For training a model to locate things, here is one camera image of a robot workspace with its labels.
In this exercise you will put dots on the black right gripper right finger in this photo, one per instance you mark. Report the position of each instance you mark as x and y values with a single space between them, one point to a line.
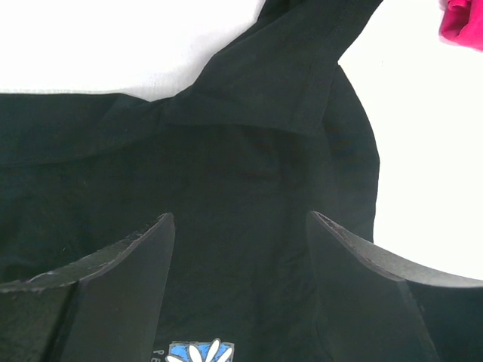
378 306

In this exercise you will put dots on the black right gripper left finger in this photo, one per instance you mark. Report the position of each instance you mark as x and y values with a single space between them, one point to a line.
103 307

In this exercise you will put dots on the black flower print t-shirt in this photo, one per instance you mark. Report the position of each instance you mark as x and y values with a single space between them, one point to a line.
271 130

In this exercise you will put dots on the folded red t-shirt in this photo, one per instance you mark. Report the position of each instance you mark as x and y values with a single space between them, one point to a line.
462 23

